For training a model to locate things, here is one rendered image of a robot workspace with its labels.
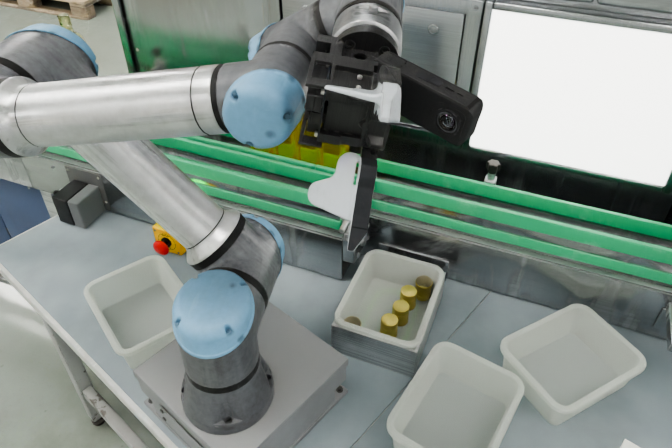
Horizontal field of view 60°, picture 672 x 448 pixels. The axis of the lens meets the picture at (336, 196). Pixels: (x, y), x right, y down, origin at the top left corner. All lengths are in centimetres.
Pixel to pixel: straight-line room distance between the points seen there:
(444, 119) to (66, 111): 41
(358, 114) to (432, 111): 7
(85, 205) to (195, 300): 73
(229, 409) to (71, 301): 56
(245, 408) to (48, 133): 50
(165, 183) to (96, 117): 25
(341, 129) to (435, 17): 72
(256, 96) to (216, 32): 95
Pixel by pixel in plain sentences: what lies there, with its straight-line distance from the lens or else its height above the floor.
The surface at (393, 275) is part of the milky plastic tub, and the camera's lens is 129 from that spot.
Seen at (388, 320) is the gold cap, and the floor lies 81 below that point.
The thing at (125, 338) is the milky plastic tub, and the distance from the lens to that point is 129.
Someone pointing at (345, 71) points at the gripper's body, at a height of 148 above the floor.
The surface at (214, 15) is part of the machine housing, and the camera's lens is 150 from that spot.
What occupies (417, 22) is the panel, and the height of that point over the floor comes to 126.
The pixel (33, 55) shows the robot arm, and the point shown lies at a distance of 88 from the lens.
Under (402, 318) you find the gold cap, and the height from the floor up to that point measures 80.
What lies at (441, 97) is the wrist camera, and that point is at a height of 146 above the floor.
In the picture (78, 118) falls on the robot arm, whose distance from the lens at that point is 70.
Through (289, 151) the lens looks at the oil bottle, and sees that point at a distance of 132.
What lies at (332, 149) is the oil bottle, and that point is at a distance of 127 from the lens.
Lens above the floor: 172
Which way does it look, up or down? 38 degrees down
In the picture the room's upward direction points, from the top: straight up
